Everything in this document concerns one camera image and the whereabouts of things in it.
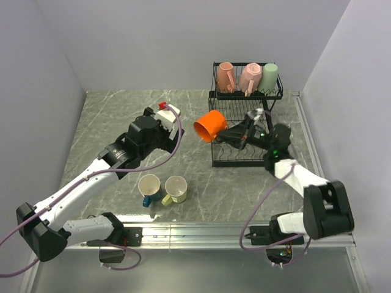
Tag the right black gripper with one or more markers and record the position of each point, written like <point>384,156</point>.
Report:
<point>236,136</point>

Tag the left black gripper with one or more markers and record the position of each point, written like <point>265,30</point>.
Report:
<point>168,144</point>

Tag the orange mug black handle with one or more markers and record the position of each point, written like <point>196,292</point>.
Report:
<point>208,126</point>

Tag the pink faceted mug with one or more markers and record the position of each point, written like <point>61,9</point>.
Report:
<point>250,78</point>

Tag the salmon flower mug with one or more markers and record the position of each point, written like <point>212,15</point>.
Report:
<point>226,78</point>

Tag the pale green cup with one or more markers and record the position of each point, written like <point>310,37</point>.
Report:
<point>268,79</point>

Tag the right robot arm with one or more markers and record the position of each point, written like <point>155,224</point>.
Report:
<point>326,209</point>

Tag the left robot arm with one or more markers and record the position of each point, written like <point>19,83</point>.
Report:
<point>46,226</point>

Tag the blue faceted mug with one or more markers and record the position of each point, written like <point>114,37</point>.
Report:
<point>150,188</point>

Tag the yellow faceted mug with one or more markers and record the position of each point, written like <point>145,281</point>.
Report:
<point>176,189</point>

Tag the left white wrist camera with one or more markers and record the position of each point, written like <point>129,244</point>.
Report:
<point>167,116</point>

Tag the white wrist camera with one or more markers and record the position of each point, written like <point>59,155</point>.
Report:
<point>167,116</point>
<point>255,114</point>

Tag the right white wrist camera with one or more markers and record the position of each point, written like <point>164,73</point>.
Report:
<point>255,114</point>

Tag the black wire dish rack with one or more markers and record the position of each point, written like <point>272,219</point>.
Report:
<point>247,111</point>

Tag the aluminium side rail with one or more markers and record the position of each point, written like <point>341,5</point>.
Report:
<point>307,134</point>

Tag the aluminium front rail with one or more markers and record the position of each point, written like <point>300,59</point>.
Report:
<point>210,235</point>

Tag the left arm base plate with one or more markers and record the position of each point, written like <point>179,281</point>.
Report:
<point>131,236</point>

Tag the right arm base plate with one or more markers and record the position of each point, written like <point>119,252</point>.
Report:
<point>266,235</point>

